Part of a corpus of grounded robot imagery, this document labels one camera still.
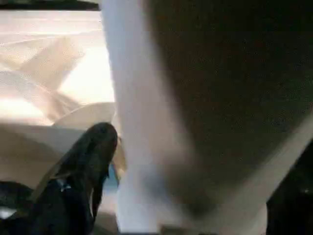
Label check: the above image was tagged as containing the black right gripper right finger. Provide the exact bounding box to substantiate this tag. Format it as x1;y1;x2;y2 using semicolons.
265;156;313;235

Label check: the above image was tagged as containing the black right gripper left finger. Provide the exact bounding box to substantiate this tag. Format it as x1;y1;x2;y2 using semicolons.
6;121;120;235

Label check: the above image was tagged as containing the white upturned plastic table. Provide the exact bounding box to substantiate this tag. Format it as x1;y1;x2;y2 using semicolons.
0;9;128;216

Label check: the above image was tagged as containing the white plastic table leg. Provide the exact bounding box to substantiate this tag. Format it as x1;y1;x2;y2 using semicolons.
101;0;313;235

